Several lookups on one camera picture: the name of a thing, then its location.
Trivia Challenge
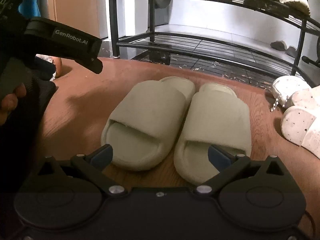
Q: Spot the pale green slide slipper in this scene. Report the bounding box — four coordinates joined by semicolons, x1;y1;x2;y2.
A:
174;83;252;185
100;76;195;171

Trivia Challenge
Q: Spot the pink cross-strap mule shoe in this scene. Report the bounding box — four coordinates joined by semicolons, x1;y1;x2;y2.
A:
281;86;319;157

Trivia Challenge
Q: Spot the person's left hand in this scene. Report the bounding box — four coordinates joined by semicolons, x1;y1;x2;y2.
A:
0;83;27;125

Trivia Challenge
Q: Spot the teal curtain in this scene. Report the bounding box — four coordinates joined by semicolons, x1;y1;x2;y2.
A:
18;0;41;18

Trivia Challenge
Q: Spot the orange fur-lined slipper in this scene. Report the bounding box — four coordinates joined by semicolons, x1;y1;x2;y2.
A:
36;54;62;81

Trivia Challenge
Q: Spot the white floral pearl flat shoe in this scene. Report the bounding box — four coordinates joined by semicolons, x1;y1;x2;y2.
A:
270;75;311;112

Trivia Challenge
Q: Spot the black metal shoe rack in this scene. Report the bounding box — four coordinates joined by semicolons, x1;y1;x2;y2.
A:
107;0;319;86

